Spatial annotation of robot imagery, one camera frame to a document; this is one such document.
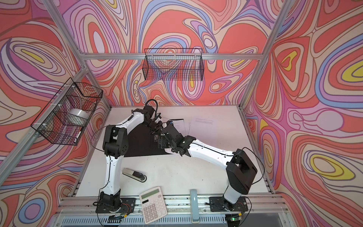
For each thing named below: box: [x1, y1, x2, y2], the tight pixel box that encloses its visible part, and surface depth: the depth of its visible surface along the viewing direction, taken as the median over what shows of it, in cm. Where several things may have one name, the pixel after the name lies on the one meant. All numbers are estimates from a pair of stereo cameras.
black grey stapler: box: [121, 167, 148, 183], surface depth 83 cm
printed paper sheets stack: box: [169, 117, 219, 139], surface depth 110 cm
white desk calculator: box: [138, 186, 168, 225], surface depth 73 cm
